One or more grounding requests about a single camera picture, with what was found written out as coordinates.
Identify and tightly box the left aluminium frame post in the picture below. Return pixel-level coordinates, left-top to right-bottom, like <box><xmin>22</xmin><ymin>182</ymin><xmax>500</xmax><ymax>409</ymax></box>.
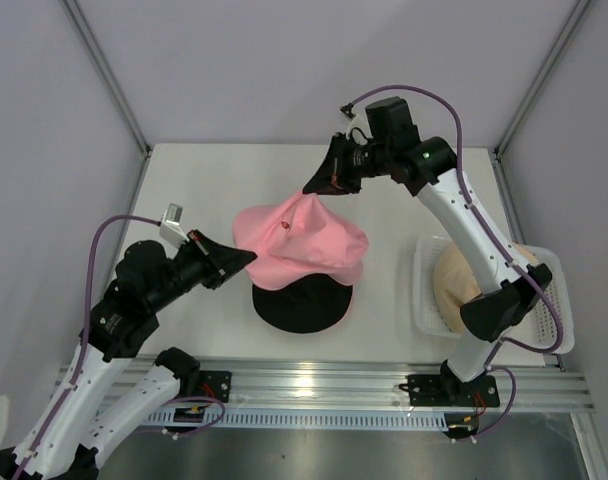
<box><xmin>59</xmin><ymin>0</ymin><xmax>151</xmax><ymax>157</ymax></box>

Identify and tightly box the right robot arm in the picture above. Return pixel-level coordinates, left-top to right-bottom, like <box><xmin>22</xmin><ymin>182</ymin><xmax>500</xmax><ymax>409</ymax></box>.
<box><xmin>303</xmin><ymin>96</ymin><xmax>553</xmax><ymax>404</ymax></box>

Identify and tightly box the right aluminium frame post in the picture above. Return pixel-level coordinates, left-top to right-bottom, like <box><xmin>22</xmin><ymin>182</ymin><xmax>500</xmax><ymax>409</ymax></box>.
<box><xmin>493</xmin><ymin>0</ymin><xmax>595</xmax><ymax>162</ymax></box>

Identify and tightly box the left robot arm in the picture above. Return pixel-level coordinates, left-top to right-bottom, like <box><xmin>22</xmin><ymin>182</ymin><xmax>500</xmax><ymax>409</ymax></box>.
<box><xmin>0</xmin><ymin>230</ymin><xmax>257</xmax><ymax>479</ymax></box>

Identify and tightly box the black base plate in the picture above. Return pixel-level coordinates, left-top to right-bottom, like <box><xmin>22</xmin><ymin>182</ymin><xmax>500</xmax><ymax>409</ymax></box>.
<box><xmin>397</xmin><ymin>374</ymin><xmax>500</xmax><ymax>408</ymax></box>
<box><xmin>198</xmin><ymin>370</ymin><xmax>233</xmax><ymax>396</ymax></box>

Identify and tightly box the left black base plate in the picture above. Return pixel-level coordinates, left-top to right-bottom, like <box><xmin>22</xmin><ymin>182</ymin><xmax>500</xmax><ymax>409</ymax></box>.
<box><xmin>198</xmin><ymin>370</ymin><xmax>233</xmax><ymax>396</ymax></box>

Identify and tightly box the white slotted cable duct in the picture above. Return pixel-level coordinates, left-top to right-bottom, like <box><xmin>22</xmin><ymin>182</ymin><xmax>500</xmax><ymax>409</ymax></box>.
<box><xmin>141</xmin><ymin>407</ymin><xmax>473</xmax><ymax>432</ymax></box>

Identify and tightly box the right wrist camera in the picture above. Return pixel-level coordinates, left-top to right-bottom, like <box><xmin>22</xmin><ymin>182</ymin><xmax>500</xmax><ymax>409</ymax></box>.
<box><xmin>340</xmin><ymin>103</ymin><xmax>370</xmax><ymax>136</ymax></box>

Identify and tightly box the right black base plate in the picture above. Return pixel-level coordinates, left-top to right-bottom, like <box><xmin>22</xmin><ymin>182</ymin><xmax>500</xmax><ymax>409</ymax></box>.
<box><xmin>397</xmin><ymin>374</ymin><xmax>500</xmax><ymax>408</ymax></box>

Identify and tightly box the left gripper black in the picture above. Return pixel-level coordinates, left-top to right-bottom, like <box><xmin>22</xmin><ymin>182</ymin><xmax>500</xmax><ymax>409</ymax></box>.
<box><xmin>146</xmin><ymin>229</ymin><xmax>256</xmax><ymax>313</ymax></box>

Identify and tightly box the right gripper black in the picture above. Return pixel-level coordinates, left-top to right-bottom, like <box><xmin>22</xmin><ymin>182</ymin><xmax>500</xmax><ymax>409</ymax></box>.
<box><xmin>305</xmin><ymin>131</ymin><xmax>394</xmax><ymax>194</ymax></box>

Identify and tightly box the aluminium mounting rail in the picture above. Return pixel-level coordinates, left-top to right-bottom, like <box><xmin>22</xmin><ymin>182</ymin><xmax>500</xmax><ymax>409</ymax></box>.
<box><xmin>201</xmin><ymin>359</ymin><xmax>595</xmax><ymax>413</ymax></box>

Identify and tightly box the beige hat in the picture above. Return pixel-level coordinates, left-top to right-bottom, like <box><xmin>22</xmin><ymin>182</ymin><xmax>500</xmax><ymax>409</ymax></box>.
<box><xmin>433</xmin><ymin>242</ymin><xmax>551</xmax><ymax>341</ymax></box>

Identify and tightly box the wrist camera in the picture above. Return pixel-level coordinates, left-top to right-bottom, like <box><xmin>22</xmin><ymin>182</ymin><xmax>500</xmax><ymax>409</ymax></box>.
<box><xmin>340</xmin><ymin>103</ymin><xmax>370</xmax><ymax>136</ymax></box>
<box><xmin>159</xmin><ymin>203</ymin><xmax>188</xmax><ymax>249</ymax></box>

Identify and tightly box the black hat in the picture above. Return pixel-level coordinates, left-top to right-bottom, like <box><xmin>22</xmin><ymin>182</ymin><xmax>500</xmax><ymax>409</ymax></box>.
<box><xmin>252</xmin><ymin>274</ymin><xmax>354</xmax><ymax>334</ymax></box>

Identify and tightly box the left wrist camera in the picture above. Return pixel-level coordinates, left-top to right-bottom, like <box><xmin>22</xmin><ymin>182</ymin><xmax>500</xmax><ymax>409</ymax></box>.
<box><xmin>159</xmin><ymin>203</ymin><xmax>188</xmax><ymax>249</ymax></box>

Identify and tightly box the white plastic basket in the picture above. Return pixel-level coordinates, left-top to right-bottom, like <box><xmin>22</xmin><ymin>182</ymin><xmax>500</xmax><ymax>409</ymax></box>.
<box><xmin>412</xmin><ymin>237</ymin><xmax>575</xmax><ymax>354</ymax></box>

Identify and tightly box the aluminium frame post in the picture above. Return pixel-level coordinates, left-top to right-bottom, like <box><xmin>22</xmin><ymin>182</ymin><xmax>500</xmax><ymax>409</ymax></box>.
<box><xmin>59</xmin><ymin>0</ymin><xmax>151</xmax><ymax>157</ymax></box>
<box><xmin>493</xmin><ymin>0</ymin><xmax>595</xmax><ymax>162</ymax></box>

